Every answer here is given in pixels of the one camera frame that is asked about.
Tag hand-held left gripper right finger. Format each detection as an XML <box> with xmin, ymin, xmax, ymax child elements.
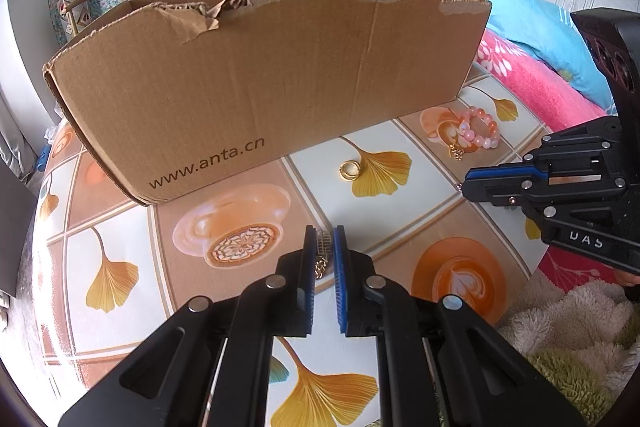
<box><xmin>334</xmin><ymin>225</ymin><xmax>586</xmax><ymax>427</ymax></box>

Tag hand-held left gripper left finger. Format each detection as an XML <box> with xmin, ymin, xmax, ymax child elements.
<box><xmin>59</xmin><ymin>226</ymin><xmax>317</xmax><ymax>427</ymax></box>

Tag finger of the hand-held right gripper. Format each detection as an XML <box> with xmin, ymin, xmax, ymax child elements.
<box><xmin>460</xmin><ymin>178</ymin><xmax>628</xmax><ymax>219</ymax></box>
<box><xmin>463</xmin><ymin>116</ymin><xmax>626</xmax><ymax>182</ymax></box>

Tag gold chain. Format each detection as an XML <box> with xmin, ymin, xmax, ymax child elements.
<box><xmin>314</xmin><ymin>229</ymin><xmax>332</xmax><ymax>280</ymax></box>

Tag pink bead bracelet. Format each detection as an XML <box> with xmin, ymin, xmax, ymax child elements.
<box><xmin>457</xmin><ymin>107</ymin><xmax>501</xmax><ymax>150</ymax></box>

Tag brown cardboard box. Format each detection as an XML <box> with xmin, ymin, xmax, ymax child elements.
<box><xmin>42</xmin><ymin>0</ymin><xmax>493</xmax><ymax>206</ymax></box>

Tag pink floral blanket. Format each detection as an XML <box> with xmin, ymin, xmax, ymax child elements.
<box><xmin>457</xmin><ymin>29</ymin><xmax>633</xmax><ymax>295</ymax></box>

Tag light blue quilt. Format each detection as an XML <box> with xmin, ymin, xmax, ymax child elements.
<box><xmin>457</xmin><ymin>0</ymin><xmax>618</xmax><ymax>112</ymax></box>

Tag beige plush blanket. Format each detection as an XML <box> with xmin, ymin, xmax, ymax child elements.
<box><xmin>497</xmin><ymin>272</ymin><xmax>640</xmax><ymax>370</ymax></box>

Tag green shaggy rug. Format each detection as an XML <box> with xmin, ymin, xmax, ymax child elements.
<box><xmin>525</xmin><ymin>317</ymin><xmax>640</xmax><ymax>426</ymax></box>

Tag black flat board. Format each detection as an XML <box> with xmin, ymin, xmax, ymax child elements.
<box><xmin>0</xmin><ymin>164</ymin><xmax>38</xmax><ymax>303</ymax></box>

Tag grey curtain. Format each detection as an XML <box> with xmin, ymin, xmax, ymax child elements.
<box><xmin>0</xmin><ymin>92</ymin><xmax>31</xmax><ymax>178</ymax></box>

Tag printed tote bag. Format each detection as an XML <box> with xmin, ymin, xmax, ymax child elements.
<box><xmin>59</xmin><ymin>0</ymin><xmax>93</xmax><ymax>31</ymax></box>

